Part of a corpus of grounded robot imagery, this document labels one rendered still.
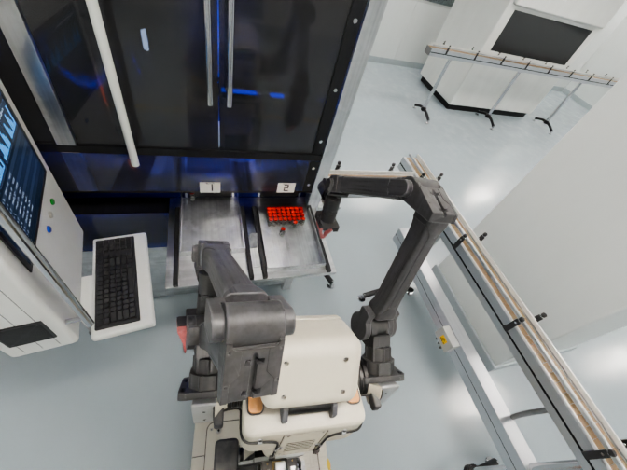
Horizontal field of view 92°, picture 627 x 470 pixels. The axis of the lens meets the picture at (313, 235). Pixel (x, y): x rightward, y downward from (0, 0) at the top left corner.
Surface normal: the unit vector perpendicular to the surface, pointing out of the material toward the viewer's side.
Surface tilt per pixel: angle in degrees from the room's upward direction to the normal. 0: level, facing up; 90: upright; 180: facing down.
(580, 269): 90
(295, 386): 48
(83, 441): 0
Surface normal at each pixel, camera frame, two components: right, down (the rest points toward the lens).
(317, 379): 0.25, 0.15
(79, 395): 0.22, -0.62
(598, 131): -0.94, 0.04
